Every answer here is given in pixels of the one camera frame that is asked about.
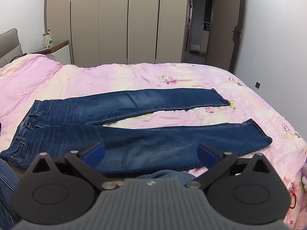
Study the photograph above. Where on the white basket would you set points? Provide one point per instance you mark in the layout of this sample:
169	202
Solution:
194	47

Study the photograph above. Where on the beige wardrobe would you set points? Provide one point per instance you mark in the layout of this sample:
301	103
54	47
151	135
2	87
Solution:
112	21

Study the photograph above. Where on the person's right leg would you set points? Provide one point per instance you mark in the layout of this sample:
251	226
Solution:
168	175

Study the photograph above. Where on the white bottle with red cap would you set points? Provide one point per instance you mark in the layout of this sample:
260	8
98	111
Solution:
46	40

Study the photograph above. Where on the pink floral quilt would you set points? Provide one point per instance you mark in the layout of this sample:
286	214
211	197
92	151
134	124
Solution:
148	76

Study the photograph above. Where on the blue denim pants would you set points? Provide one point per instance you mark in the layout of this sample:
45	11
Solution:
148	143

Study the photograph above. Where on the black wall socket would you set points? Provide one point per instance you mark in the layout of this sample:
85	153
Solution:
258	84

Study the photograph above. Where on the clear glass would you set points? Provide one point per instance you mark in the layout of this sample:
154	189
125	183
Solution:
43	44

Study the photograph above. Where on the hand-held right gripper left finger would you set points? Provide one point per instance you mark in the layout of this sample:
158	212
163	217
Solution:
94	155

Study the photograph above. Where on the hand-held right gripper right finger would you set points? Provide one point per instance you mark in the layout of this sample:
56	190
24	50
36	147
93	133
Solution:
206	155

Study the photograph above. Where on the green label bottle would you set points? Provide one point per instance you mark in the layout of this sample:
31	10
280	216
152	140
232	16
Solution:
50	42

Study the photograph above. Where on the grey-brown door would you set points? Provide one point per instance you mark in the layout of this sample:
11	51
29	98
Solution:
225	28

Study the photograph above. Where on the white wooden-top nightstand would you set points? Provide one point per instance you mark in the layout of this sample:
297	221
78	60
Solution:
60	51

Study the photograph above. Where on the grey padded headboard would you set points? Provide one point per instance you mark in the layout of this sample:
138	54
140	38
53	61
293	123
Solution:
8	43

